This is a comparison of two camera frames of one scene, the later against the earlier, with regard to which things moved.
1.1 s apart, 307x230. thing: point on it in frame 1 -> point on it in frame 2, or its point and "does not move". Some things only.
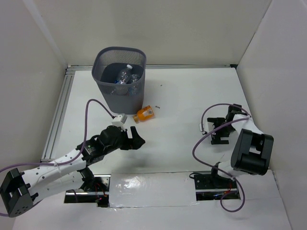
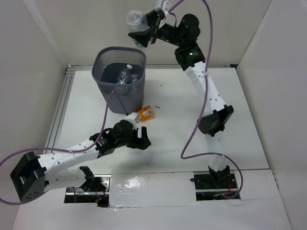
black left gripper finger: x=136 y=142 -> x=142 y=143
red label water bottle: x=134 y=77 does not move
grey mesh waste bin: x=120 y=73 does not move
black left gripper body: x=129 y=140 does not move
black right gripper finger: x=217 y=121 -> x=154 y=17
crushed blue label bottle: x=125 y=74 does not move
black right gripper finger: x=216 y=139 -> x=143 y=37
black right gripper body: x=225 y=131 -> x=167 y=33
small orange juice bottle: x=146 y=113 does not move
